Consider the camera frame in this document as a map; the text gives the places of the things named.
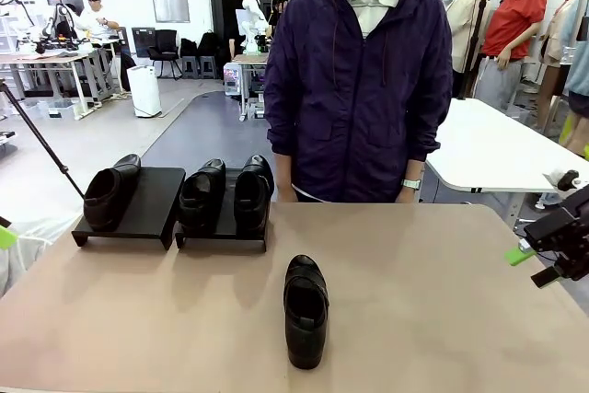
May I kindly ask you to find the long work desk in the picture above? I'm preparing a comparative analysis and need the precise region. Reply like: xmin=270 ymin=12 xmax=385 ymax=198
xmin=0 ymin=38 xmax=119 ymax=121

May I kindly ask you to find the person's left forearm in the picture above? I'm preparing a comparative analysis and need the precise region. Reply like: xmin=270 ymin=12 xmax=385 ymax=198
xmin=404 ymin=88 xmax=455 ymax=182

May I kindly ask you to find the computer case with lights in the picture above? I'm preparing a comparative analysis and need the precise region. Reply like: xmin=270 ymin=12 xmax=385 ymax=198
xmin=223 ymin=63 xmax=244 ymax=98

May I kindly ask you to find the black backpack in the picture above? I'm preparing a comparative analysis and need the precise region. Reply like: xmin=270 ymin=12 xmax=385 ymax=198
xmin=197 ymin=29 xmax=221 ymax=58

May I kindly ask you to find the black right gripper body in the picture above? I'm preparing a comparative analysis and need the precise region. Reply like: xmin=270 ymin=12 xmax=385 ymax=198
xmin=554 ymin=188 xmax=589 ymax=282

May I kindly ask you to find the black white background robot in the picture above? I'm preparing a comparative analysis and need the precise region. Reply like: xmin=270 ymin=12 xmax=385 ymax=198
xmin=40 ymin=2 xmax=80 ymax=52

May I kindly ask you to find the seated man white shirt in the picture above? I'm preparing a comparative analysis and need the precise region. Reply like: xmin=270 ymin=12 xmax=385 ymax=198
xmin=73 ymin=0 xmax=121 ymax=44

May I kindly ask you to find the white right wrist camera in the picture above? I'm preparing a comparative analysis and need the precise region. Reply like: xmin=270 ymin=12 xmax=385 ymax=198
xmin=543 ymin=167 xmax=582 ymax=192

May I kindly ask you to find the grey stool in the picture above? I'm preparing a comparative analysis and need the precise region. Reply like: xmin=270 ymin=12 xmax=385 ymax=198
xmin=180 ymin=55 xmax=201 ymax=80
xmin=198 ymin=55 xmax=218 ymax=80

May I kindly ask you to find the beige jacket mannequin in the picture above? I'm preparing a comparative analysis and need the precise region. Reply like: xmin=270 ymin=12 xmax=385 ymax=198
xmin=443 ymin=0 xmax=490 ymax=75

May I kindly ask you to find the black tripod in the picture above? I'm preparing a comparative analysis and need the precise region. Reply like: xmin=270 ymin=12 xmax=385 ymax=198
xmin=0 ymin=78 xmax=87 ymax=201

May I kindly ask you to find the black metal shoe stand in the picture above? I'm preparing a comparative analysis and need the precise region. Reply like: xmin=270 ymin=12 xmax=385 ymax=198
xmin=72 ymin=165 xmax=187 ymax=251
xmin=173 ymin=167 xmax=271 ymax=254

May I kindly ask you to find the person's right hand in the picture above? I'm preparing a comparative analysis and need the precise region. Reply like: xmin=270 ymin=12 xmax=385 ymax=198
xmin=275 ymin=179 xmax=296 ymax=203

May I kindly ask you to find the white plastic cover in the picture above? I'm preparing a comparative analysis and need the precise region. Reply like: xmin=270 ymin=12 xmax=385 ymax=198
xmin=0 ymin=213 xmax=79 ymax=297

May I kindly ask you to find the black office chair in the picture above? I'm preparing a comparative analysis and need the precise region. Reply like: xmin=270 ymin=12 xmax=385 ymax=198
xmin=146 ymin=29 xmax=183 ymax=80

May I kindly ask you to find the mannequin with bucket hat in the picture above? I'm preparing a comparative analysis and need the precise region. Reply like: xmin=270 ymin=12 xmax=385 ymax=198
xmin=536 ymin=0 xmax=589 ymax=136

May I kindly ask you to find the person's left hand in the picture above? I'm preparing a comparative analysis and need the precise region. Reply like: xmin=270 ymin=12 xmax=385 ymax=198
xmin=395 ymin=186 xmax=421 ymax=204

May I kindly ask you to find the white table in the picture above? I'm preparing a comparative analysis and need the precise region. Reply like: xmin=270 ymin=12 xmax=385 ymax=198
xmin=425 ymin=97 xmax=589 ymax=233

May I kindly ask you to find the background wooden desk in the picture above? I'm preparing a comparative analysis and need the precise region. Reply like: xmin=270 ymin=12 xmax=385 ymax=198
xmin=229 ymin=52 xmax=271 ymax=123

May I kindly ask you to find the person in navy jacket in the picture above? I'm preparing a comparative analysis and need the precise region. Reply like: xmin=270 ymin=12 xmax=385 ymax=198
xmin=263 ymin=0 xmax=456 ymax=204

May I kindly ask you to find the black buckle dress shoe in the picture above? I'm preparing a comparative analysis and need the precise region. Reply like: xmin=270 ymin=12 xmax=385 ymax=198
xmin=83 ymin=153 xmax=143 ymax=233
xmin=177 ymin=157 xmax=228 ymax=237

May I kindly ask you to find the white air purifier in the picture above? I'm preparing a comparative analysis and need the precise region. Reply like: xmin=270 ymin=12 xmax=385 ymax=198
xmin=125 ymin=65 xmax=163 ymax=119

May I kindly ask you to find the clear storage bin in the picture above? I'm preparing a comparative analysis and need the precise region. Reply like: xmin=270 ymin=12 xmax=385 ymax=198
xmin=48 ymin=98 xmax=77 ymax=121

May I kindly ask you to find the black slip-on leather shoe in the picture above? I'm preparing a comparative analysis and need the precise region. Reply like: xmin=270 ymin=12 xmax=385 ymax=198
xmin=233 ymin=154 xmax=276 ymax=237
xmin=282 ymin=253 xmax=331 ymax=371

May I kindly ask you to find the person's right forearm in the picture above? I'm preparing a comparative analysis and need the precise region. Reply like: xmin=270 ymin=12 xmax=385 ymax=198
xmin=264 ymin=88 xmax=300 ymax=182

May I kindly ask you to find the black camera stand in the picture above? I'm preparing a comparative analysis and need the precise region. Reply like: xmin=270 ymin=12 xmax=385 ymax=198
xmin=461 ymin=0 xmax=490 ymax=100

